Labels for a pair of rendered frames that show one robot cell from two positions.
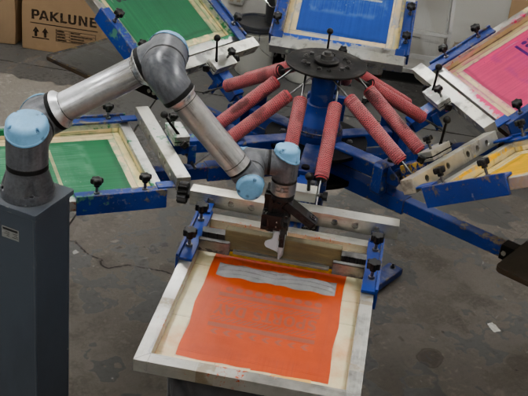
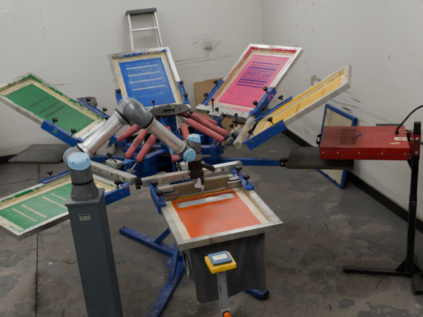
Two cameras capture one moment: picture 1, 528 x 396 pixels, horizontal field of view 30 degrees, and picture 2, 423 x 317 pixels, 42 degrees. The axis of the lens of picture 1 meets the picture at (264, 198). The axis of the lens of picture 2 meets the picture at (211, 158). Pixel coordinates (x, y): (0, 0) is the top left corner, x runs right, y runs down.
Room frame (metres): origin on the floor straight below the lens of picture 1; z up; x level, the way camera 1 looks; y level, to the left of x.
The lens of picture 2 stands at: (-0.46, 0.99, 2.41)
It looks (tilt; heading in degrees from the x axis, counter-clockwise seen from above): 21 degrees down; 339
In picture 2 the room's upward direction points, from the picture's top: 5 degrees counter-clockwise
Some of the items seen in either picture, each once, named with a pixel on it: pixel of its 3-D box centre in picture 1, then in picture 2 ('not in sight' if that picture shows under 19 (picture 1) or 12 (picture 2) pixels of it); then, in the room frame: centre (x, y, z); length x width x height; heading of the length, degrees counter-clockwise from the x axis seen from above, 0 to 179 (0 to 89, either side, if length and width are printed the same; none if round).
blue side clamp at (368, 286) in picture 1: (372, 271); (242, 183); (2.54, -0.35, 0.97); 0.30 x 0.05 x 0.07; 174
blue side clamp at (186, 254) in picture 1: (194, 240); (158, 199); (2.60, 0.20, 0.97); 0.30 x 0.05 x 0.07; 174
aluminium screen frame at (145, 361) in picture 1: (269, 299); (211, 206); (2.33, -0.05, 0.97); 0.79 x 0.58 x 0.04; 174
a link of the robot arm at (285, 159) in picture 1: (284, 163); (194, 143); (2.54, -0.05, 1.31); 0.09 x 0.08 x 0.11; 92
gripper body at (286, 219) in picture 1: (277, 210); (195, 168); (2.55, -0.05, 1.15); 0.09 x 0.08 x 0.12; 84
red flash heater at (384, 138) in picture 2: not in sight; (366, 142); (2.54, -1.31, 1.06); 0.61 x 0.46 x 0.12; 54
